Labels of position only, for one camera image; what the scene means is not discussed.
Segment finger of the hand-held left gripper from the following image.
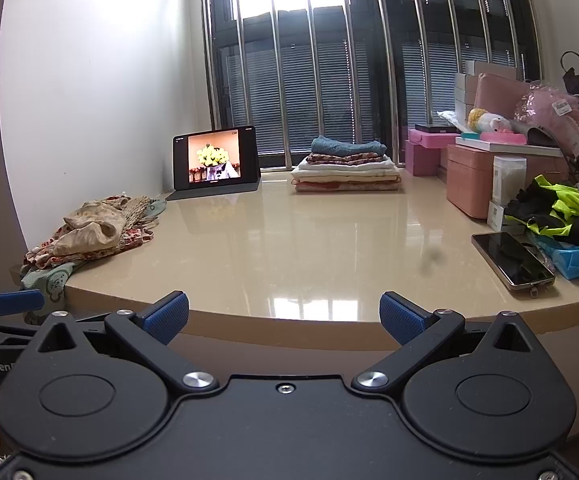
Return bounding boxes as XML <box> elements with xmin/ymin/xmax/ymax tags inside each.
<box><xmin>0</xmin><ymin>287</ymin><xmax>46</xmax><ymax>319</ymax></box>

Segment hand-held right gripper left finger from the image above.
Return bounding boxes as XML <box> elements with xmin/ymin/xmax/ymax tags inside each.
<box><xmin>36</xmin><ymin>290</ymin><xmax>220</xmax><ymax>394</ymax></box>

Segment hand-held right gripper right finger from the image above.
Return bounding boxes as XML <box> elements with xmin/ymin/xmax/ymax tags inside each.
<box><xmin>350</xmin><ymin>291</ymin><xmax>545</xmax><ymax>394</ymax></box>

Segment beige smocked dress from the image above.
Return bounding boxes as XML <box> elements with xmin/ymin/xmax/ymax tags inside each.
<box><xmin>62</xmin><ymin>192</ymin><xmax>162</xmax><ymax>261</ymax></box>

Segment green printed garment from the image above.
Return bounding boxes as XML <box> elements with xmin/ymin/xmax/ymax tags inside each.
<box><xmin>19</xmin><ymin>199</ymin><xmax>170</xmax><ymax>326</ymax></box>

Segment black smartphone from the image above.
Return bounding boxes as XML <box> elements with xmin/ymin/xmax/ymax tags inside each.
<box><xmin>471</xmin><ymin>231</ymin><xmax>556</xmax><ymax>292</ymax></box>

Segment black tablet folio cover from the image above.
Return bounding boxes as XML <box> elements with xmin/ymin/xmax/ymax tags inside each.
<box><xmin>166</xmin><ymin>180</ymin><xmax>262</xmax><ymax>202</ymax></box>

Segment small white box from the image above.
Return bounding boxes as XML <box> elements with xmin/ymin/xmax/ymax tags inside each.
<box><xmin>487</xmin><ymin>201</ymin><xmax>520</xmax><ymax>233</ymax></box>

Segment large pink storage box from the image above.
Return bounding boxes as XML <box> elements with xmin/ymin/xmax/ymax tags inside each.
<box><xmin>446</xmin><ymin>144</ymin><xmax>570</xmax><ymax>220</ymax></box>

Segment cream folded cloth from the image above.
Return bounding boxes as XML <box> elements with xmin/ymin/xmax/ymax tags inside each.
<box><xmin>292</xmin><ymin>172</ymin><xmax>403</xmax><ymax>186</ymax></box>

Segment magenta storage box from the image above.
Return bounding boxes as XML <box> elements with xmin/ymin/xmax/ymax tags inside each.
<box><xmin>404</xmin><ymin>140</ymin><xmax>450</xmax><ymax>177</ymax></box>
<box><xmin>408</xmin><ymin>129</ymin><xmax>463</xmax><ymax>150</ymax></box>

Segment white folded cloth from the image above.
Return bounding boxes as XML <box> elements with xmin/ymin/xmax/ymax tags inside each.
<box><xmin>292</xmin><ymin>157</ymin><xmax>401</xmax><ymax>177</ymax></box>

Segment black tablet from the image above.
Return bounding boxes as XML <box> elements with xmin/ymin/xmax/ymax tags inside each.
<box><xmin>172</xmin><ymin>126</ymin><xmax>261</xmax><ymax>192</ymax></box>

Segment maroon floral folded cloth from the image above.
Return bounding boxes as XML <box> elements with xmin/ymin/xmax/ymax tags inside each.
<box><xmin>305</xmin><ymin>152</ymin><xmax>390</xmax><ymax>165</ymax></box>

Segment tall white carton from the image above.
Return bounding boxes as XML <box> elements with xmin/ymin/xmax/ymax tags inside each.
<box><xmin>492</xmin><ymin>156</ymin><xmax>527</xmax><ymax>207</ymax></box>

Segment teal folded knit cloth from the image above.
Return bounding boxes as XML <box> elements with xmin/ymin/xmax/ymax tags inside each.
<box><xmin>311</xmin><ymin>135</ymin><xmax>387</xmax><ymax>158</ymax></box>

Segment blue plastic packet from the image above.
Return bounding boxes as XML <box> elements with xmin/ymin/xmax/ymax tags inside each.
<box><xmin>534</xmin><ymin>232</ymin><xmax>579</xmax><ymax>281</ymax></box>

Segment neon yellow black garment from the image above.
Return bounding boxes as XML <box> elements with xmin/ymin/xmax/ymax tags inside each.
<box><xmin>504</xmin><ymin>174</ymin><xmax>579</xmax><ymax>247</ymax></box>

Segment pink plastic tray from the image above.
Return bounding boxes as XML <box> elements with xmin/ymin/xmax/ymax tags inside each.
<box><xmin>479</xmin><ymin>129</ymin><xmax>527</xmax><ymax>145</ymax></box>

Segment clear plastic bag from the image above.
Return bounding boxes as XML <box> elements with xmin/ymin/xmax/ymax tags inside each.
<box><xmin>437</xmin><ymin>110</ymin><xmax>470</xmax><ymax>128</ymax></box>

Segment yellow white plush toy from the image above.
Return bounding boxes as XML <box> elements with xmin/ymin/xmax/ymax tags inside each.
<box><xmin>468</xmin><ymin>108</ymin><xmax>513</xmax><ymax>133</ymax></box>

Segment white cardboard box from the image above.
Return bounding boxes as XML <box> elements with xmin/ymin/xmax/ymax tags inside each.
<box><xmin>464</xmin><ymin>60</ymin><xmax>519</xmax><ymax>81</ymax></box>
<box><xmin>453</xmin><ymin>72</ymin><xmax>477</xmax><ymax>120</ymax></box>

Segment pink padded pouch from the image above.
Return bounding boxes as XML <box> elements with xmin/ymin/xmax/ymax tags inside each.
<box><xmin>473</xmin><ymin>73</ymin><xmax>535</xmax><ymax>126</ymax></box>

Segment pink garment in plastic bag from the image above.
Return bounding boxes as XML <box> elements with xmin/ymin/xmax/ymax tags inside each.
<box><xmin>514</xmin><ymin>80</ymin><xmax>579</xmax><ymax>156</ymax></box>

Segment window security bars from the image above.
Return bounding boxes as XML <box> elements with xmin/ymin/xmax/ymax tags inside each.
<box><xmin>202</xmin><ymin>0</ymin><xmax>545</xmax><ymax>171</ymax></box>

